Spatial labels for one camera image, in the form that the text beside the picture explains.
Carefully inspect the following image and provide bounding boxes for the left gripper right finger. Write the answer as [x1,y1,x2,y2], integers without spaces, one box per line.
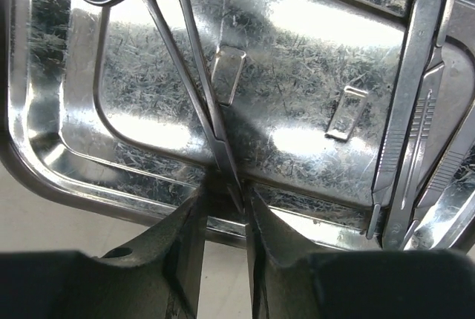
[243,190,474,318]

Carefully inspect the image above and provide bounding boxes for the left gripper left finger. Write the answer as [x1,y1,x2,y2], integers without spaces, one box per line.
[1,187,208,318]

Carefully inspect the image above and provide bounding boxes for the steel instrument tray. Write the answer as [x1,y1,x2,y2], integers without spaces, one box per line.
[0,0,475,253]

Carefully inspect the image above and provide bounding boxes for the beige cloth wrap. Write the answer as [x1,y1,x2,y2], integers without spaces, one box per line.
[1,167,148,255]

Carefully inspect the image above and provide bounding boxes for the steel flat tweezers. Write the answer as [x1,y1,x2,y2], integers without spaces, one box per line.
[366,0,442,240]

